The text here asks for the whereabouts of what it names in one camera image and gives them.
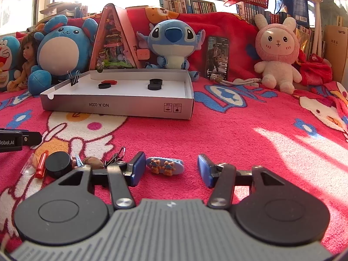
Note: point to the large black round lid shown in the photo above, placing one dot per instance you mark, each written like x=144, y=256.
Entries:
x=104, y=86

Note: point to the brown hazelnut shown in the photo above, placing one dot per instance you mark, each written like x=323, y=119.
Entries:
x=92, y=161

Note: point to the white cardboard box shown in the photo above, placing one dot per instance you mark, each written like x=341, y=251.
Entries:
x=130, y=106

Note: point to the round blue mouse plush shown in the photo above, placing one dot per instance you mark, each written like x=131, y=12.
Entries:
x=62, y=51

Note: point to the pink printed blanket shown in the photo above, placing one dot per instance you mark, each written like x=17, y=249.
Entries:
x=244, y=130

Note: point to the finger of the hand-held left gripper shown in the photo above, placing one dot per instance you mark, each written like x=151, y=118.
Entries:
x=32, y=138

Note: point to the blue alien plush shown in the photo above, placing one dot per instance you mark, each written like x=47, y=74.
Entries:
x=170, y=40

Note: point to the plain blue hair clip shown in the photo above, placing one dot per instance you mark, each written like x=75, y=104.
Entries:
x=78, y=161

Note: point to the blue robot cat plush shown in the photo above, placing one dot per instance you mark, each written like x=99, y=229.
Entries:
x=8, y=57

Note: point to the window frame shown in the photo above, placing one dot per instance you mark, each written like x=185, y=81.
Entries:
x=35, y=16

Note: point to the small black binder clip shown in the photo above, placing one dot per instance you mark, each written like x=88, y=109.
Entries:
x=74, y=80

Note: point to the pink bunny plush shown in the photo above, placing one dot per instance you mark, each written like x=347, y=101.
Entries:
x=276, y=46

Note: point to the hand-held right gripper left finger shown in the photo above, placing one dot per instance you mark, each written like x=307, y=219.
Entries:
x=138, y=168

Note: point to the blue bear hair clip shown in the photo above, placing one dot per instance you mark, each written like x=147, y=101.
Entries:
x=164, y=165

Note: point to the stack of books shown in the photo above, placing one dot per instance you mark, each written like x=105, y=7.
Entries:
x=62, y=9

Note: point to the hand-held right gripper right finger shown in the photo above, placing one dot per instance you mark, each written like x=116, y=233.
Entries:
x=205, y=170

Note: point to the brown cardboard carton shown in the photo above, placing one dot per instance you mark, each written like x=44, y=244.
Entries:
x=337, y=54

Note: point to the black smartphone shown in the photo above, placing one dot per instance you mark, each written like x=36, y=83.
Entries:
x=217, y=57

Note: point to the pink triangular diorama house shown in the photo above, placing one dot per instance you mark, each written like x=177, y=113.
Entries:
x=114, y=43

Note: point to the red fleece blanket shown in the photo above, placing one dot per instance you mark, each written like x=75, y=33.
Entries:
x=233, y=27

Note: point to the blue bag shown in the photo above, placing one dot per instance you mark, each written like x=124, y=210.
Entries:
x=296, y=0

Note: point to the black round cup lid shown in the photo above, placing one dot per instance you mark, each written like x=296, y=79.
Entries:
x=154, y=87

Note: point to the brown haired doll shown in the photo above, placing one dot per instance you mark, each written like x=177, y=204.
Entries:
x=27, y=51

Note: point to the clear plastic dome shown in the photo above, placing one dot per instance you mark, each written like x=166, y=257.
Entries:
x=28, y=167

